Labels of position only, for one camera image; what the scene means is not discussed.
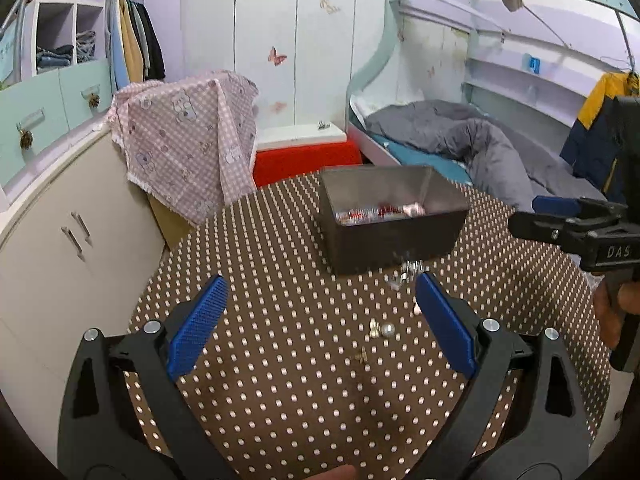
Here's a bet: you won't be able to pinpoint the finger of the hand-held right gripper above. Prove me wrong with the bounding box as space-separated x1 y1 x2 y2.
531 196 626 221
507 211 593 253

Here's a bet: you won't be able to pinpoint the person's right hand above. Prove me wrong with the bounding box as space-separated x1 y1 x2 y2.
594 280 626 351

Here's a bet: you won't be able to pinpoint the red storage box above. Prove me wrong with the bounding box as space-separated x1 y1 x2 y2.
252 141 363 190

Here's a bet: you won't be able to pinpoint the dark grey storage box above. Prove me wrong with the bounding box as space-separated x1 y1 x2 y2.
318 164 471 276

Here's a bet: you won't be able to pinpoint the folded blue jeans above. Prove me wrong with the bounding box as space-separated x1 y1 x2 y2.
36 45 75 72

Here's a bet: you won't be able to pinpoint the teal drawer unit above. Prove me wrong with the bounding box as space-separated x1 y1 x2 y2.
0 57 118 206

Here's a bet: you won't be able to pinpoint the lilac closet door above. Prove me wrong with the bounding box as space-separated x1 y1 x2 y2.
142 0 183 81

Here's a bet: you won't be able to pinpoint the yellow and navy jacket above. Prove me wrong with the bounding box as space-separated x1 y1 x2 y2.
559 71 640 193

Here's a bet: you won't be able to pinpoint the brown polka dot tablecloth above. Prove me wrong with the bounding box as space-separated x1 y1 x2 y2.
127 170 613 480

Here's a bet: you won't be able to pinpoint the hanging light blue shirt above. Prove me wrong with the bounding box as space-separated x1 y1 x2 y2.
106 0 131 90

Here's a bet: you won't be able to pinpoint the pile of beaded bracelets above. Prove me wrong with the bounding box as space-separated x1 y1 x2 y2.
335 201 426 226

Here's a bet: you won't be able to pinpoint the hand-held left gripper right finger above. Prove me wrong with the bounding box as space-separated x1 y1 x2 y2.
414 271 591 480

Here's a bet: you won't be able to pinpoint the silver jewelry piece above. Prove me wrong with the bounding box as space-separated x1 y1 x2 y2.
390 259 426 291

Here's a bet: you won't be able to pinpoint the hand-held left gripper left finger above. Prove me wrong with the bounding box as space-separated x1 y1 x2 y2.
57 274 236 480

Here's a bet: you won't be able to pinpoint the grey duvet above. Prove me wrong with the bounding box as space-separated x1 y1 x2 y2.
365 100 608 213

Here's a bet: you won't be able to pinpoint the light blue box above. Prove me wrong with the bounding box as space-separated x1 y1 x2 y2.
0 25 20 83

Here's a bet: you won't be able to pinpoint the white box lid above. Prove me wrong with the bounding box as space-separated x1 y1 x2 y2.
255 124 347 152

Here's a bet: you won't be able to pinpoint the tan cabinet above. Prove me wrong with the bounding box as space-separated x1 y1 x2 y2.
149 194 196 252

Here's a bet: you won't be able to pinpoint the grey metal handrail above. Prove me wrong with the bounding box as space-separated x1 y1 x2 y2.
0 0 38 43

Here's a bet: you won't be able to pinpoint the white wardrobe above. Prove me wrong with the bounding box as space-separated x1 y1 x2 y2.
180 0 401 131

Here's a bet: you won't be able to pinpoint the low white cabinet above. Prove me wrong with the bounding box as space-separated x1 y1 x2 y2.
0 125 168 461

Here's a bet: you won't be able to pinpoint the folded grey clothes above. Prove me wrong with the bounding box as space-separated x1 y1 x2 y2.
75 30 97 63

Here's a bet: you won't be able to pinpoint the hanging black coat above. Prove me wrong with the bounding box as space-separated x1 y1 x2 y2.
136 2 167 81

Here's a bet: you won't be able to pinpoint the hanging tan coat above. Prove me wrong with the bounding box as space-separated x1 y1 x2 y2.
119 0 146 83

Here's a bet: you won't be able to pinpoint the teal bed sheet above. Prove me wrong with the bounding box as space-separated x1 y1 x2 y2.
370 134 473 186

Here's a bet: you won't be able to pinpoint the pink checked bear cloth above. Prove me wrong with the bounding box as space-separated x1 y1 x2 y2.
105 70 260 228

